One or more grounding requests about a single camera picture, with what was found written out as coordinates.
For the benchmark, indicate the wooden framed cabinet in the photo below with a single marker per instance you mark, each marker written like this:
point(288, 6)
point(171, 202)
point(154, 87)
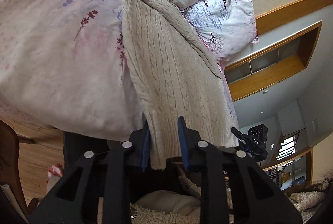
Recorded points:
point(283, 59)

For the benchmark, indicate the beige cable-knit sweater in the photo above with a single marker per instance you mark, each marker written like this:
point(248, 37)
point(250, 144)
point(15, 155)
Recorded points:
point(174, 75)

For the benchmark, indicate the wooden chair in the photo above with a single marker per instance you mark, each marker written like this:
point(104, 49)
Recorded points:
point(10, 178)

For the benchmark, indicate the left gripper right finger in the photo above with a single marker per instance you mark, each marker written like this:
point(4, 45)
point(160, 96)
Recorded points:
point(233, 184)

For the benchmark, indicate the beige fleece jacket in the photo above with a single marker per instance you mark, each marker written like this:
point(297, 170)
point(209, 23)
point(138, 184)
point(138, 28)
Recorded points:
point(164, 206)

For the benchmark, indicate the pink floral bed sheet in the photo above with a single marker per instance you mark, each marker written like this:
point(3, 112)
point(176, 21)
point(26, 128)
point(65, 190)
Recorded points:
point(63, 64)

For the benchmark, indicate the right floral pillow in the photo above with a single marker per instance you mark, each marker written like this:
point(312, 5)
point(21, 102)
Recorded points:
point(225, 27)

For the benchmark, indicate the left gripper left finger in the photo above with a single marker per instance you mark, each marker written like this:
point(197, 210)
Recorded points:
point(75, 197)

